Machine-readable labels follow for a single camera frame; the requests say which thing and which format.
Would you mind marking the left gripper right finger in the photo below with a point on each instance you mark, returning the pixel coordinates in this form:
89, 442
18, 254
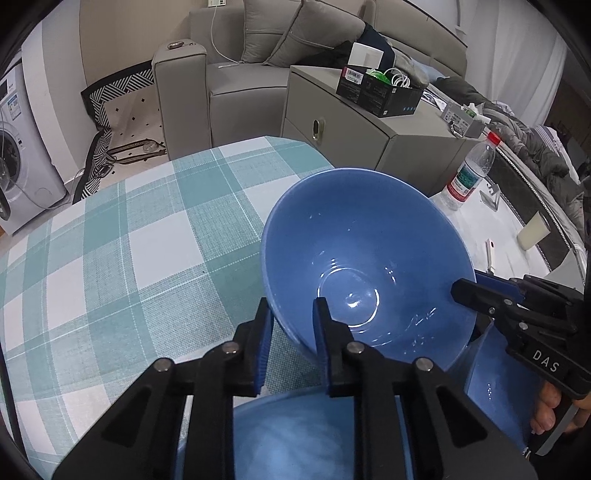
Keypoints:
331, 339

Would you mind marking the clear water bottle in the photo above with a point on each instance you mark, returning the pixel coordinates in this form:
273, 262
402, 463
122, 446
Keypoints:
473, 170

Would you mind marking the blue bowl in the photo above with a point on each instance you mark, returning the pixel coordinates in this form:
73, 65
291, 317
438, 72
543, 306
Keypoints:
295, 431
382, 255

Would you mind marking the cream round plate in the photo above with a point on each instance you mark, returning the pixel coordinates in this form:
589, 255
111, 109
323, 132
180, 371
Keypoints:
179, 462

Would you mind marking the cream cup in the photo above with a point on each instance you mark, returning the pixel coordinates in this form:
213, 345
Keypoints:
533, 232

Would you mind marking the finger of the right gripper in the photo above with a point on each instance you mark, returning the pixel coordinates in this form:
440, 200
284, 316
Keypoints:
478, 298
508, 288

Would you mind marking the patterned floor mat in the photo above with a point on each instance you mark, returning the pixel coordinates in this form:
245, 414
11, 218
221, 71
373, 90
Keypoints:
125, 111

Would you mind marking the grey cushion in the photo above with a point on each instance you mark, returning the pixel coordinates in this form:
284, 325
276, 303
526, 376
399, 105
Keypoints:
317, 27
265, 23

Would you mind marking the white small box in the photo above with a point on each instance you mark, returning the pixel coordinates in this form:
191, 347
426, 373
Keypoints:
365, 56

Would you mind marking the black box with cables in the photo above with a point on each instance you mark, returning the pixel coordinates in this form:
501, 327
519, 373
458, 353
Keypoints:
375, 95

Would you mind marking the white washing machine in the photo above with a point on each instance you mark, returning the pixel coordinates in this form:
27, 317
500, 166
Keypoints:
30, 184

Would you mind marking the grey bedside cabinet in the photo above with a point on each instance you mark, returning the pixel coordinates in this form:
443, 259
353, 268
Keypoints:
418, 149

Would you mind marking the teal checked tablecloth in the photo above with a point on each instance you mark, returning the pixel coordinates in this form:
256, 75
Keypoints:
162, 264

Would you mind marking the grey sofa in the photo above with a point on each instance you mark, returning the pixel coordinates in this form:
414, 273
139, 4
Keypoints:
227, 81

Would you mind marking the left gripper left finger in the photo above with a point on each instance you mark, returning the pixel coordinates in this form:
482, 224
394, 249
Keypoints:
254, 339

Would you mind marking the person's right hand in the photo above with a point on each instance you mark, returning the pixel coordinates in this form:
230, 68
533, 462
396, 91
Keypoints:
544, 417

